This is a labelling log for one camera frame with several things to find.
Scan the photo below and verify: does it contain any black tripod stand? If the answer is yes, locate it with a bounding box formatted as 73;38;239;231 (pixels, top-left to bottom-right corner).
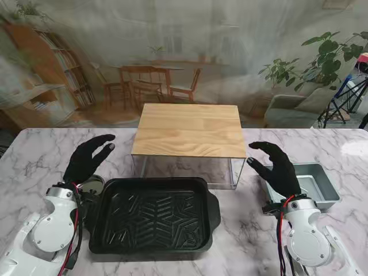
317;76;368;129

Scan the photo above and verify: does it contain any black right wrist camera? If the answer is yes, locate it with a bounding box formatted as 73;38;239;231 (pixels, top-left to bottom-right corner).
262;202;285;215

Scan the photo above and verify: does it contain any oval stainless steel plate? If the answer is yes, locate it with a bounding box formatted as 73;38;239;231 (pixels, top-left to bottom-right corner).
79;174;104;192

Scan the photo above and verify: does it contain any silver rectangular baking tin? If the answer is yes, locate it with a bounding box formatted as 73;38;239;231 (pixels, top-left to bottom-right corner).
263;163;341;210

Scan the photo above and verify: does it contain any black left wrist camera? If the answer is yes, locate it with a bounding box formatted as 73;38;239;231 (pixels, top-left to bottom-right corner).
76;189;100;206

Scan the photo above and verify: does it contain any wooden top metal frame shelf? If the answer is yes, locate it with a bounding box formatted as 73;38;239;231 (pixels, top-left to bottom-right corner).
131;103;248;191

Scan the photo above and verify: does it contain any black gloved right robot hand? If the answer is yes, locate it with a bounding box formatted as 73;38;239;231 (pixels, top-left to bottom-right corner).
247;141;302;199

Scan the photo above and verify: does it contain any printed room scene backdrop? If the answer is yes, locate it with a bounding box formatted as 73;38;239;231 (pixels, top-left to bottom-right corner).
0;0;368;129

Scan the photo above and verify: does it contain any red black cable bundle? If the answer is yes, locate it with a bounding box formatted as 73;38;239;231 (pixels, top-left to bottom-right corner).
62;182;87;271
275;195;300;276

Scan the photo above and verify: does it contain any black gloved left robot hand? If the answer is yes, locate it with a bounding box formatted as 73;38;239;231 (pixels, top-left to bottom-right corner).
62;134;116;186

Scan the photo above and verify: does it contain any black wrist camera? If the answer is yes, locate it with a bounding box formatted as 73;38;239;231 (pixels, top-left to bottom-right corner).
262;202;285;215
76;189;100;206

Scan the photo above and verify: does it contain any black patterned baking tray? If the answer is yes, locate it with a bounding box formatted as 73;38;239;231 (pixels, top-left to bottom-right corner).
81;177;221;255

